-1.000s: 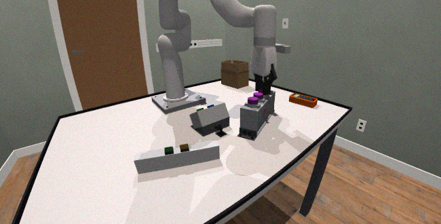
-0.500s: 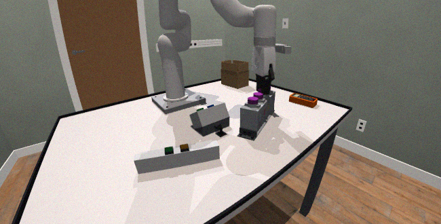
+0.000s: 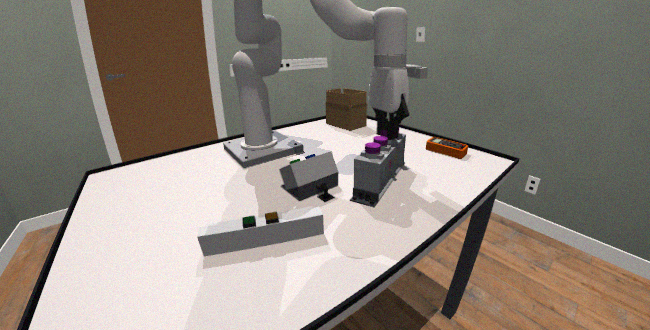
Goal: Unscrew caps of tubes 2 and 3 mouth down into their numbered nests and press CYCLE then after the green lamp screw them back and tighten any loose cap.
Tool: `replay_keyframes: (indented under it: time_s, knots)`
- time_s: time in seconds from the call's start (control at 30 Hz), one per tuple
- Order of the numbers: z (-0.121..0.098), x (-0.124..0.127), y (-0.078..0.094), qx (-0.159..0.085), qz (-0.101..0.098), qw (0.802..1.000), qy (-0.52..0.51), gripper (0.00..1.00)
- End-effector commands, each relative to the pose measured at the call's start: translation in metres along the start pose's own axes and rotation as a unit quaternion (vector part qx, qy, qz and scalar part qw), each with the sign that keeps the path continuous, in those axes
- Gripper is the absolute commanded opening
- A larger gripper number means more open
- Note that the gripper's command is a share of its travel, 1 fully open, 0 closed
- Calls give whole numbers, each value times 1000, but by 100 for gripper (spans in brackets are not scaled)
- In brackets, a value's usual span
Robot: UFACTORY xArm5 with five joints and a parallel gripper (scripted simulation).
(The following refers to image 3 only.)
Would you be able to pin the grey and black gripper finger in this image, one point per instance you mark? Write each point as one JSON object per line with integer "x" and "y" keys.
{"x": 382, "y": 121}
{"x": 401, "y": 113}

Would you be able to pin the small brown cardboard box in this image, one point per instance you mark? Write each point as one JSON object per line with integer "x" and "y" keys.
{"x": 347, "y": 110}

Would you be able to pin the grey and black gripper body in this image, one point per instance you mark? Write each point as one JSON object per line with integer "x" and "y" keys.
{"x": 386, "y": 87}

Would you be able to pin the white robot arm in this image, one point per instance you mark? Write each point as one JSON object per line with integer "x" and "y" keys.
{"x": 387, "y": 27}

